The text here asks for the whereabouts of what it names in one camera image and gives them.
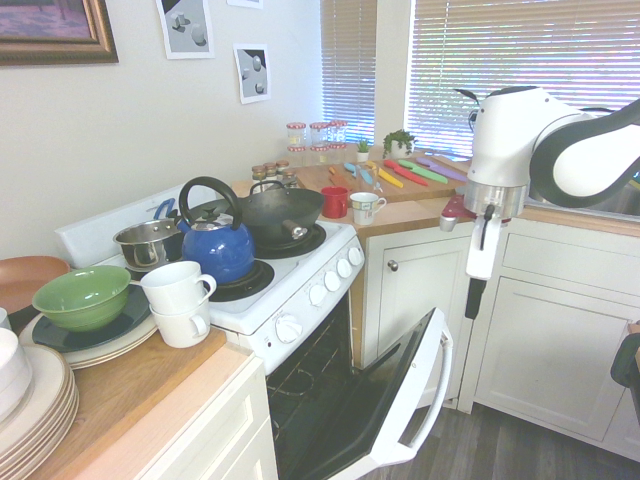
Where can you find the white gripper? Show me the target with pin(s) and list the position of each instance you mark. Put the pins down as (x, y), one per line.
(481, 262)

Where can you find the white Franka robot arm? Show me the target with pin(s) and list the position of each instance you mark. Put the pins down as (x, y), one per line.
(505, 145)

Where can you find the white oven door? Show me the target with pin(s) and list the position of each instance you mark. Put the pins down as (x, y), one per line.
(380, 400)

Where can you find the metal oven rack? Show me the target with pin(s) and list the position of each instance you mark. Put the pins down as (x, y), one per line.
(305, 360)

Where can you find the white stove with oven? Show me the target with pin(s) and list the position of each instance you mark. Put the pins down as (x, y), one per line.
(295, 270)

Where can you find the white cabinet door with knob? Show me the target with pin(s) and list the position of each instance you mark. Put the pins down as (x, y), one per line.
(425, 300)

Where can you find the round metal cabinet knob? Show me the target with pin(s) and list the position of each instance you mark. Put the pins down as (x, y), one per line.
(393, 265)

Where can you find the white sink base cabinet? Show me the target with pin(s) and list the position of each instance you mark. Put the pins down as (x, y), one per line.
(550, 340)

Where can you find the red and silver tool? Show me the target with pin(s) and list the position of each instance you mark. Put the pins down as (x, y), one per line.
(452, 210)

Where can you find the white stove knob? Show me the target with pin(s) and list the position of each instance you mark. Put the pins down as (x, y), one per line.
(344, 268)
(317, 295)
(355, 256)
(288, 330)
(332, 281)

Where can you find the purple knife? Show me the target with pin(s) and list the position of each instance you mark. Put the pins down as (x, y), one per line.
(442, 169)

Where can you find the green knife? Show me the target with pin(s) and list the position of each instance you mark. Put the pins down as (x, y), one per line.
(425, 171)

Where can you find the red knife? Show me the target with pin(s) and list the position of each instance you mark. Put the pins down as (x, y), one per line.
(407, 172)

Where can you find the white patterned mug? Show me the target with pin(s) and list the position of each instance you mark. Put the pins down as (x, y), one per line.
(362, 209)

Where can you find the yellow knife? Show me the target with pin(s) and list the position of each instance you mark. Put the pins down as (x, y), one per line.
(387, 176)

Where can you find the clear drinking glass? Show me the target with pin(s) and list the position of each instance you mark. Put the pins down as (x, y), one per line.
(368, 179)

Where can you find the dark green object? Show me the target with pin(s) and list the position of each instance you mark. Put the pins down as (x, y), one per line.
(627, 360)

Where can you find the red mug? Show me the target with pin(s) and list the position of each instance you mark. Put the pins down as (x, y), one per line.
(333, 204)

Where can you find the potted green leafy plant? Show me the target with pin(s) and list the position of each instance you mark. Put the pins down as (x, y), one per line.
(399, 142)

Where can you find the blue knife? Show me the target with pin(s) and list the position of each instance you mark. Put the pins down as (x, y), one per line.
(351, 168)

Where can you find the black stove burner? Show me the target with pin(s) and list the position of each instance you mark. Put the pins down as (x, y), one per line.
(305, 240)
(250, 285)

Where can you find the small potted succulent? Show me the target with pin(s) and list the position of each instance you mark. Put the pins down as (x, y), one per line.
(362, 150)

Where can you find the wooden cutting board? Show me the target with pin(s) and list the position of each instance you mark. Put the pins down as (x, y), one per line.
(320, 177)

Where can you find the glass jar with red lid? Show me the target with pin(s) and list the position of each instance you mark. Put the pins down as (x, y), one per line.
(337, 132)
(296, 136)
(319, 135)
(296, 157)
(337, 154)
(319, 156)

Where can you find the black wok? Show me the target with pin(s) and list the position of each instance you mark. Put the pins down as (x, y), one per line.
(280, 207)

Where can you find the small spice jar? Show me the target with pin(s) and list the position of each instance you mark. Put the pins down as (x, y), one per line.
(283, 166)
(270, 171)
(290, 179)
(258, 174)

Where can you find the wide window blind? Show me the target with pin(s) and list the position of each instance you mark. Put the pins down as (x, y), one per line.
(525, 45)

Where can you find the narrow window blind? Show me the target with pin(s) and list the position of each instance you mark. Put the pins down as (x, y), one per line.
(347, 70)

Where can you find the white cabinet beside stove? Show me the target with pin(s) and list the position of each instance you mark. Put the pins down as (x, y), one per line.
(210, 430)

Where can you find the small grey shapes print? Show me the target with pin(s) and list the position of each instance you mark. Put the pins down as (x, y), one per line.
(252, 74)

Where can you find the stainless steel saucepan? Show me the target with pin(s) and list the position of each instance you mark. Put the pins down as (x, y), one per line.
(145, 247)

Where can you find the dark blue plate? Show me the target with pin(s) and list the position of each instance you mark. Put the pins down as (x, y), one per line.
(125, 325)

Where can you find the dark plate on plates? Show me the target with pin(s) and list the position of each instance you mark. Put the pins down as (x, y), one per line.
(115, 352)

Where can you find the paper print edge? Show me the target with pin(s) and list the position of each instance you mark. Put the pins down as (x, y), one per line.
(245, 3)

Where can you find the green ceramic bowl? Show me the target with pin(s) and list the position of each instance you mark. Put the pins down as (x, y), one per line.
(80, 305)

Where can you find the large grey shapes print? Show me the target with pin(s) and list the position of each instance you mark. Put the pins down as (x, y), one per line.
(185, 27)

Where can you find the brown copper pan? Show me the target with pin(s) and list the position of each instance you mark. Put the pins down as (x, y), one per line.
(27, 275)

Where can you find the stack of beige plates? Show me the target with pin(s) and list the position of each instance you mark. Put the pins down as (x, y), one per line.
(35, 420)

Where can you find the stack of white bowls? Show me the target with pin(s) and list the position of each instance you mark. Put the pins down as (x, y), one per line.
(11, 370)

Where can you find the framed painting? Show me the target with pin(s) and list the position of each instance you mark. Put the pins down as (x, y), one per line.
(50, 25)

